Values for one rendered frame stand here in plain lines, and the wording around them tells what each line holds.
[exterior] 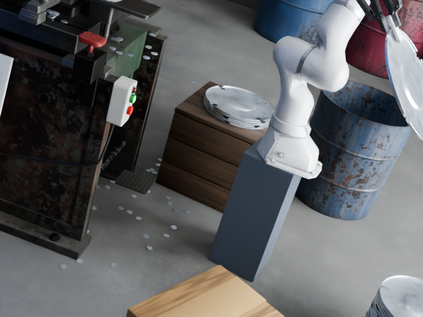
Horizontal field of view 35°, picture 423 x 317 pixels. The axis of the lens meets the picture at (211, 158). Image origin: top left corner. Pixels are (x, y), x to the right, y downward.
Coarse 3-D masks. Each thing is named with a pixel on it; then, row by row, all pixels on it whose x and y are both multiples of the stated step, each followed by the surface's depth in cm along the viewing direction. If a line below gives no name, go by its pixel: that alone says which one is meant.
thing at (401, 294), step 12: (396, 276) 220; (408, 276) 221; (396, 288) 215; (408, 288) 216; (420, 288) 218; (384, 300) 207; (396, 300) 209; (408, 300) 210; (420, 300) 212; (396, 312) 204; (408, 312) 205; (420, 312) 206
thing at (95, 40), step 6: (78, 36) 185; (84, 36) 185; (90, 36) 186; (96, 36) 187; (102, 36) 189; (84, 42) 185; (90, 42) 184; (96, 42) 184; (102, 42) 185; (90, 48) 188
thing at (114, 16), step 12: (96, 0) 210; (108, 0) 211; (120, 0) 214; (132, 0) 218; (96, 12) 214; (108, 12) 213; (120, 12) 221; (132, 12) 209; (144, 12) 211; (156, 12) 216; (108, 24) 215; (108, 36) 218
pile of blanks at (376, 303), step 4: (376, 296) 211; (376, 300) 210; (380, 300) 207; (372, 304) 214; (376, 304) 210; (380, 304) 207; (372, 308) 212; (376, 308) 209; (380, 308) 207; (384, 308) 205; (368, 312) 215; (372, 312) 211; (376, 312) 208; (380, 312) 207; (384, 312) 204; (364, 316) 221; (368, 316) 214; (372, 316) 212; (376, 316) 208; (380, 316) 206; (384, 316) 204; (388, 316) 203
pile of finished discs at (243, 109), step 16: (208, 96) 268; (224, 96) 272; (240, 96) 275; (256, 96) 281; (208, 112) 264; (224, 112) 258; (240, 112) 263; (256, 112) 267; (272, 112) 271; (256, 128) 261
